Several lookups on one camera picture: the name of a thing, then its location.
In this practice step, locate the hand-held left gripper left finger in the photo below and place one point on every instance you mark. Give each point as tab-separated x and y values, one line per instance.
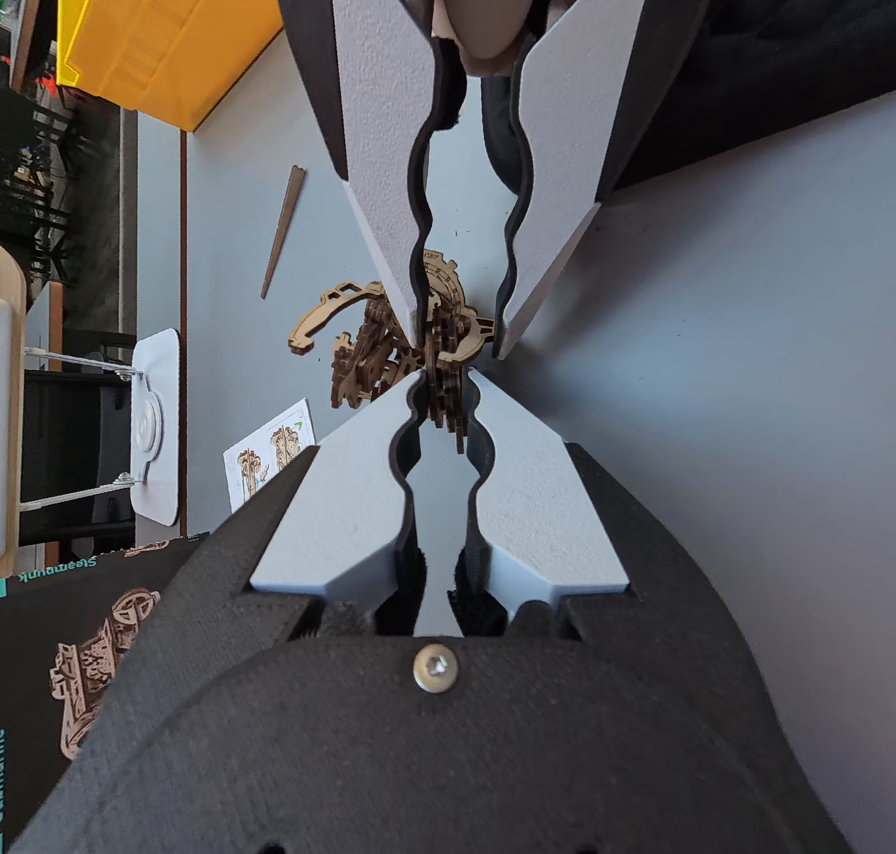
336	518

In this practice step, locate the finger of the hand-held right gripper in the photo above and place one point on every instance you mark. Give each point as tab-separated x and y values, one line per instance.
385	133
560	154

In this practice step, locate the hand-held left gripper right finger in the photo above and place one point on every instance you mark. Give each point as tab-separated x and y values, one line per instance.
546	518

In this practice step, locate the wooden gear model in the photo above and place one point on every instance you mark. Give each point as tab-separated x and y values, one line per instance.
444	406

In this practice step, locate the black model kit box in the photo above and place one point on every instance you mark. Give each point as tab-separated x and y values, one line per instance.
42	630

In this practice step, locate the white instruction booklet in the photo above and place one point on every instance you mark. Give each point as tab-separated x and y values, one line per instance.
266	448

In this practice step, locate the tapered dark wooden stick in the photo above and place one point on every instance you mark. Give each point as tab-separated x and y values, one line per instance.
283	231

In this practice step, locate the yellow plastic bin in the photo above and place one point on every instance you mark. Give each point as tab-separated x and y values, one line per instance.
161	28

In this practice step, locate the white stand base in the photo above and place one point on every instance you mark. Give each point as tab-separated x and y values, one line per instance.
164	378

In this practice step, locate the white stand rod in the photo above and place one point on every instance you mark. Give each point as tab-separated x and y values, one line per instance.
77	496
84	363

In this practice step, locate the dark storage rack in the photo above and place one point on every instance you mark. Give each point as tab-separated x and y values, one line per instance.
42	189

